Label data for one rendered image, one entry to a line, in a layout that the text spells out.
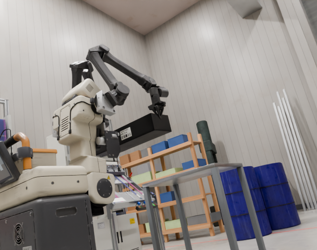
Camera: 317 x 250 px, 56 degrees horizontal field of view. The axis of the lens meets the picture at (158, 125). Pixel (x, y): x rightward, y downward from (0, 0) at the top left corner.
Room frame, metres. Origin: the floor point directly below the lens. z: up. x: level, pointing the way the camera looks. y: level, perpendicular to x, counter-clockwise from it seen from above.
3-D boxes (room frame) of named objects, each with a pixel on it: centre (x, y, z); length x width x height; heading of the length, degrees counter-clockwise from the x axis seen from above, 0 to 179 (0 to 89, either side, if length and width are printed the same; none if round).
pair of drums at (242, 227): (4.76, -1.23, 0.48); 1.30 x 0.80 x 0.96; 138
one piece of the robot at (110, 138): (1.71, 0.38, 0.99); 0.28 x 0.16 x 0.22; 53
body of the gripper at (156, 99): (1.77, -0.02, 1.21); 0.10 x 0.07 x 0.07; 53
